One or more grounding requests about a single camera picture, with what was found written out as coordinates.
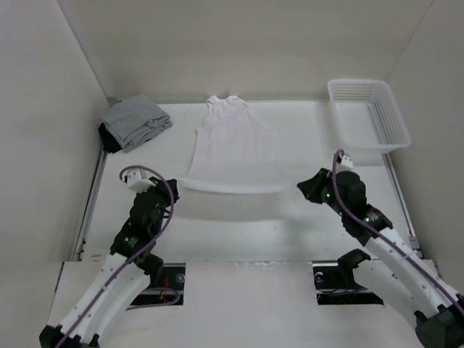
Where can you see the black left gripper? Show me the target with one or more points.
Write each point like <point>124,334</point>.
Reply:
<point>162,187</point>

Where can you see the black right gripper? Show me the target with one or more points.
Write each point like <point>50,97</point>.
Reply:
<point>310,187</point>

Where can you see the white tank top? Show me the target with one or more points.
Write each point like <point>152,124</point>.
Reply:
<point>235,152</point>

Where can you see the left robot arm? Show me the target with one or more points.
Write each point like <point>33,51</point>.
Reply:
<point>128,269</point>

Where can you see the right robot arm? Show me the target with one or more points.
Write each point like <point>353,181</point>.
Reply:
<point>384,265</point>

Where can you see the folded black tank top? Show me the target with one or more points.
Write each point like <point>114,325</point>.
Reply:
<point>110,144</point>

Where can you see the folded grey tank top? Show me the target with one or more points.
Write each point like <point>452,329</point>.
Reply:
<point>135,120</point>

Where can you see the white plastic basket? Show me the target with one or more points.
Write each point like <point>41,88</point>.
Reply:
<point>367,116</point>

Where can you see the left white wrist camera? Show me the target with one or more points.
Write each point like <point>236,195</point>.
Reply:
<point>137,179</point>

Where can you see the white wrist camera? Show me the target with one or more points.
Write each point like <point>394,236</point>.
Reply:
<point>137,179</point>
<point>344,163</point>

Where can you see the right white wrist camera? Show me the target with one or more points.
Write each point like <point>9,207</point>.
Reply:
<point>344,163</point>

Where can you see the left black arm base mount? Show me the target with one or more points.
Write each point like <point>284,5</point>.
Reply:
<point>167,288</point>

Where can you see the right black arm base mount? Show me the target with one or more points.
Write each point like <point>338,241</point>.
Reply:
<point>335,284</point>

